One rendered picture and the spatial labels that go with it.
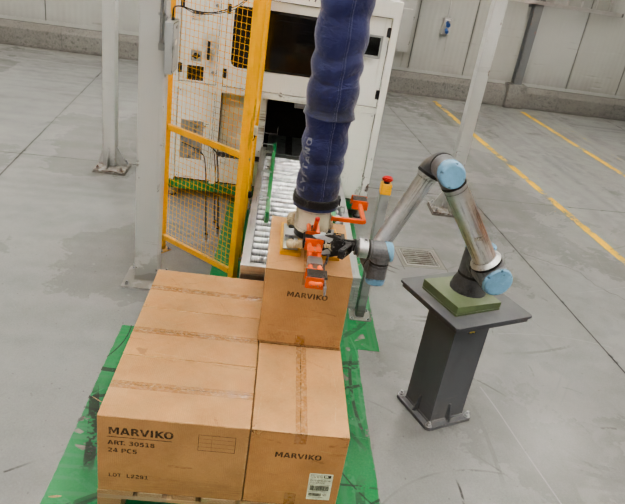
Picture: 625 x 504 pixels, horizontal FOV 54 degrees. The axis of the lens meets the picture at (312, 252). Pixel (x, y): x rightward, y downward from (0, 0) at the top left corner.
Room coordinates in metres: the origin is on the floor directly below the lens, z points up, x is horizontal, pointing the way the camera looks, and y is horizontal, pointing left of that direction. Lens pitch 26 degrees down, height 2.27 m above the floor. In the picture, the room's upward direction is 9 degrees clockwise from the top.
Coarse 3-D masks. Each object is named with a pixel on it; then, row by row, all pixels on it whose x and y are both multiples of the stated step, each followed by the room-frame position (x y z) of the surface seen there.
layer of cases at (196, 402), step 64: (192, 320) 2.55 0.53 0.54; (256, 320) 2.64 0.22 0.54; (128, 384) 2.01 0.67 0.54; (192, 384) 2.08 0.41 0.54; (256, 384) 2.14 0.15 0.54; (320, 384) 2.21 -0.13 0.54; (128, 448) 1.82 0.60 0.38; (192, 448) 1.85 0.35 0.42; (256, 448) 1.87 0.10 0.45; (320, 448) 1.89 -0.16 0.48
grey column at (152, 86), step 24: (144, 0) 3.72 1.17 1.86; (168, 0) 3.77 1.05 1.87; (144, 24) 3.72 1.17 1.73; (144, 48) 3.72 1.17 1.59; (144, 72) 3.72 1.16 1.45; (144, 96) 3.72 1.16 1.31; (144, 120) 3.73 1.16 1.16; (144, 144) 3.73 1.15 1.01; (144, 168) 3.73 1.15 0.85; (144, 192) 3.73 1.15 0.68; (144, 216) 3.73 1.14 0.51; (144, 240) 3.73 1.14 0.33; (144, 264) 3.73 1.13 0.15; (144, 288) 3.63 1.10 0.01
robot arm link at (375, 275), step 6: (366, 264) 2.61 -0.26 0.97; (372, 264) 2.54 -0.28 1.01; (366, 270) 2.58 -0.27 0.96; (372, 270) 2.53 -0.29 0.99; (378, 270) 2.52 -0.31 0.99; (384, 270) 2.53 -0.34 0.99; (366, 276) 2.56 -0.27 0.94; (372, 276) 2.53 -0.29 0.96; (378, 276) 2.52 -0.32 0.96; (384, 276) 2.54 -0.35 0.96; (366, 282) 2.55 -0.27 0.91; (372, 282) 2.53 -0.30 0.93; (378, 282) 2.53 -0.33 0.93
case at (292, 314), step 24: (288, 264) 2.53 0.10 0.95; (336, 264) 2.60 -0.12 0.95; (264, 288) 2.46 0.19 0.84; (288, 288) 2.47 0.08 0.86; (336, 288) 2.49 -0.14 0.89; (264, 312) 2.46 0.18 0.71; (288, 312) 2.47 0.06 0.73; (312, 312) 2.48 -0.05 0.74; (336, 312) 2.49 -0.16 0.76; (264, 336) 2.46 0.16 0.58; (288, 336) 2.47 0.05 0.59; (312, 336) 2.48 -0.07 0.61; (336, 336) 2.49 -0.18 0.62
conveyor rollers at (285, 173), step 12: (264, 168) 5.01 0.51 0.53; (276, 168) 5.02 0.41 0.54; (288, 168) 5.12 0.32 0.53; (264, 180) 4.67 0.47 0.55; (276, 180) 4.75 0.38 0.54; (288, 180) 4.77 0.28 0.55; (264, 192) 4.41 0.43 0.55; (276, 192) 4.48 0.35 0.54; (288, 192) 4.50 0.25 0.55; (264, 204) 4.21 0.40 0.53; (276, 204) 4.22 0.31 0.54; (288, 204) 4.24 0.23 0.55; (264, 216) 3.95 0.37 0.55; (264, 228) 3.77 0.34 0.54; (264, 240) 3.59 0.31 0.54; (252, 252) 3.40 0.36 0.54; (264, 252) 3.41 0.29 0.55; (264, 264) 3.24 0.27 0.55
